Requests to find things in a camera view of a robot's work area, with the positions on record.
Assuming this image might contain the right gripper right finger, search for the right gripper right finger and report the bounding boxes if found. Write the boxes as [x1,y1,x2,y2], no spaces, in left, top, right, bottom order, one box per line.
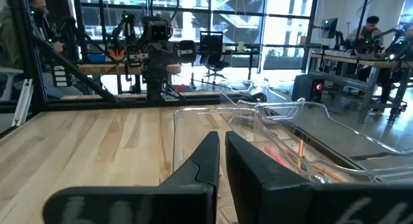
[225,130,413,224]

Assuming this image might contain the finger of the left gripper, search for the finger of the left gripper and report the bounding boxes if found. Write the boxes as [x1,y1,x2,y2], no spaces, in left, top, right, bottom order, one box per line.
[178,39,197,65]
[125,44,149,68]

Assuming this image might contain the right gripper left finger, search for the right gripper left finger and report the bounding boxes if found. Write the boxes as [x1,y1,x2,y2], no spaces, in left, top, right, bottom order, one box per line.
[43,130,221,224]

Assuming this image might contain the green pencil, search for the green pencil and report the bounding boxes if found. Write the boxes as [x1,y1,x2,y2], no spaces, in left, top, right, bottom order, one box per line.
[284,150,311,174]

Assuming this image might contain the orange object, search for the orange object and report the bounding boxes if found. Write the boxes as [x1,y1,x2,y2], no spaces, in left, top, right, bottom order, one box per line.
[108,48,126,61]

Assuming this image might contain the black office chair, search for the black office chair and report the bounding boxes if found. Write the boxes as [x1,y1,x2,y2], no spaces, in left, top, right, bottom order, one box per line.
[197,30,230,88]

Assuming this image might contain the wooden workbench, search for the wooden workbench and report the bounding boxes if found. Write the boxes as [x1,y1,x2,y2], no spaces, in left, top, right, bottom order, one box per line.
[78,63,182,76]

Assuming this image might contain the blue box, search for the blue box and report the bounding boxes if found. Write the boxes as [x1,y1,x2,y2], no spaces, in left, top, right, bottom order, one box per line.
[86,54,106,64]

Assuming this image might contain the black computer tower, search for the black computer tower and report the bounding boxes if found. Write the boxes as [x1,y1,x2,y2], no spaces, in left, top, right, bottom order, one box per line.
[291,74,326,103]

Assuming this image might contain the silver aluminium extrusion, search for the silver aluminium extrusion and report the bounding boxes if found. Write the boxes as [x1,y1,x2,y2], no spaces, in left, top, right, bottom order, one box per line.
[10,77,35,128]

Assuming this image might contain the person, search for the person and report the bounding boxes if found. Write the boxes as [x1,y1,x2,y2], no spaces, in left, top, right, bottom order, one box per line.
[0,0,65,70]
[345,15,385,54]

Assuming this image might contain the black computer monitor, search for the black computer monitor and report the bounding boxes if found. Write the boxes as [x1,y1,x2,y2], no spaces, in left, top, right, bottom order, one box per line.
[321,17,339,40]

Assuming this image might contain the wooden desk metal legs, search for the wooden desk metal legs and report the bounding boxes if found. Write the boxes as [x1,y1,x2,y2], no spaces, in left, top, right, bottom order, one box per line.
[308,51,413,125]

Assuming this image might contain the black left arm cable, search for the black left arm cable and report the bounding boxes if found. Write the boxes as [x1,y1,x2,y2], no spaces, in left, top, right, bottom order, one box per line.
[150,0,180,25]

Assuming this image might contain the black window frame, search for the black window frame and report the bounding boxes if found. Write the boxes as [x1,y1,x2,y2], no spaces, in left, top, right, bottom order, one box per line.
[72,0,320,73]

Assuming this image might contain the black diagonal frame brace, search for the black diagonal frame brace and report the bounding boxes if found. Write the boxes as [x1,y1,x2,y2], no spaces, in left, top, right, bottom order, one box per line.
[31,32,122,104]

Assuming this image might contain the black vertical frame post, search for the black vertical frame post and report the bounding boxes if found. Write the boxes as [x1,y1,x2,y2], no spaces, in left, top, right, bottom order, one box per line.
[8,0,48,114]

